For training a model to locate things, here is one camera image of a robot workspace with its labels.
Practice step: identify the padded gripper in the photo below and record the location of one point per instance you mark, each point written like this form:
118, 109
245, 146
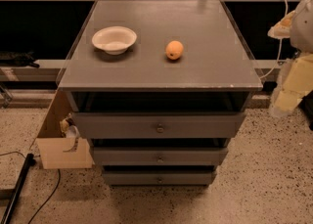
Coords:
303, 27

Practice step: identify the grey drawer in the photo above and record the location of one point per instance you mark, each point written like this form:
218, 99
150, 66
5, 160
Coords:
171, 178
100, 125
158, 156

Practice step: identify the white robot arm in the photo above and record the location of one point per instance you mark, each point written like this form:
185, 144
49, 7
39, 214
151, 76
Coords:
297, 26

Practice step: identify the grey drawer cabinet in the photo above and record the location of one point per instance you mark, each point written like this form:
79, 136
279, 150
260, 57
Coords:
214, 74

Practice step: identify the grey top drawer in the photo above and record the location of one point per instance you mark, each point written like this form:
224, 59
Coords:
100, 125

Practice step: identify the grey bottom drawer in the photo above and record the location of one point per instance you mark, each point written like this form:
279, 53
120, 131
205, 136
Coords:
171, 178

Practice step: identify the orange fruit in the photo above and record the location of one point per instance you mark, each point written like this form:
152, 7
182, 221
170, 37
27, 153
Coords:
174, 50

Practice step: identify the white bowl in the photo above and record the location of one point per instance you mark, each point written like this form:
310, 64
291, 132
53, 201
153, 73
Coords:
114, 40

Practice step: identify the crumpled items in box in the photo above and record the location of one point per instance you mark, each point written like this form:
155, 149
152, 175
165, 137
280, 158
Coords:
68, 128

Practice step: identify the cardboard box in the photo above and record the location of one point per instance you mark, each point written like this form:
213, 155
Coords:
56, 151

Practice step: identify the black bar on floor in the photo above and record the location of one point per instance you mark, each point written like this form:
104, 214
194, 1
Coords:
11, 196

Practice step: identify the black object on ledge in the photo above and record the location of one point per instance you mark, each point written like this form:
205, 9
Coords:
17, 59

